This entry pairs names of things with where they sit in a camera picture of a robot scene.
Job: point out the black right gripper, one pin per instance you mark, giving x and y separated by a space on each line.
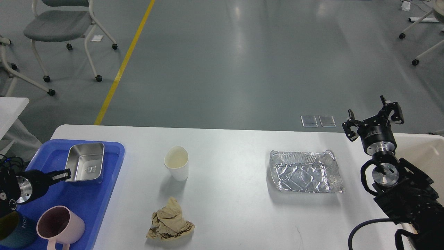
377 137

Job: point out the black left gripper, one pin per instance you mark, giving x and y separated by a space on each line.
34 184

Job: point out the stainless steel box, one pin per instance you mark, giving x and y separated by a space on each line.
85 161

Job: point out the pink mug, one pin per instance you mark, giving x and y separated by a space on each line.
60 225

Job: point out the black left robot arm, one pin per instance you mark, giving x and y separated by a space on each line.
17 188

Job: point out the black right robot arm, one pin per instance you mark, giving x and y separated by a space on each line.
401 190

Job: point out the blue plastic tray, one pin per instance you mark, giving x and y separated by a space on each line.
89 201

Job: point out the clear floor plate right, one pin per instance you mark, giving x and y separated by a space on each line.
327 121

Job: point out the clear floor plate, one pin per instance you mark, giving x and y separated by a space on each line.
327 121
309 121

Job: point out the white plastic bin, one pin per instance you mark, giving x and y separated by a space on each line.
426 153

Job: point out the clear floor plate left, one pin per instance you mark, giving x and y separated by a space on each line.
309 121

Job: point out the blue and yellow cup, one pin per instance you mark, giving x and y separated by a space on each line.
17 231

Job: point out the aluminium foil tray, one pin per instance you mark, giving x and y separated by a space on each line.
305 172

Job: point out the white side table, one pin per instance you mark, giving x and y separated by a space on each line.
10 109

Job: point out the white paper cup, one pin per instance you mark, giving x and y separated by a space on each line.
176 161

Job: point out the crumpled brown paper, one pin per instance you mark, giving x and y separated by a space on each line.
168 223

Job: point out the grey office chair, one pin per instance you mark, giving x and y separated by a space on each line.
64 26

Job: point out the white chair frame left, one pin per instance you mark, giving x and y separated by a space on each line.
14 75

